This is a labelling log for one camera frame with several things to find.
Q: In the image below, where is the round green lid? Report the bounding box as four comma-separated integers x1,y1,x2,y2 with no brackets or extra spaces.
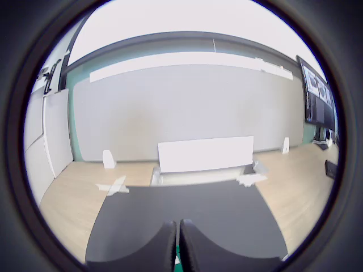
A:
172,244,184,272

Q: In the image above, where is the dark grey mat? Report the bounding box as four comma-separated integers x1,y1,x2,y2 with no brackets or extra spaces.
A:
85,181,289,263

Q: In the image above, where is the white tape piece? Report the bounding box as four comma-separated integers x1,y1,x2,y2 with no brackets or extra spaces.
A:
95,175,130,197
239,173,268,187

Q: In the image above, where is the grey partition panel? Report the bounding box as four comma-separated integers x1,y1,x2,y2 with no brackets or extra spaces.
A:
72,64,304,163

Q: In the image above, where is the black keyboard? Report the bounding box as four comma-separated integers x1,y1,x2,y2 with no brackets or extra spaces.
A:
325,160,339,179

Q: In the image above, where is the white partition panel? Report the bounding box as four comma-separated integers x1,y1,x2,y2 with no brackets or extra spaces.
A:
24,90,46,155
42,88,74,179

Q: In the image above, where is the black monitor stand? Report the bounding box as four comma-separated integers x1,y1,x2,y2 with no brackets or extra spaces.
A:
314,126,334,143

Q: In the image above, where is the black computer monitor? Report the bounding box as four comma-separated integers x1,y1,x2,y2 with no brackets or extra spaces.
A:
296,55,337,128

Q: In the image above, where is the silver cable duct frame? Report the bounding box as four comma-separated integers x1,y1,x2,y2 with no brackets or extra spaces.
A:
150,160,269,186

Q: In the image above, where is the silver cable duct flap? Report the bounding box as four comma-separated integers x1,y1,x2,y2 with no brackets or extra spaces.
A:
157,135,255,173

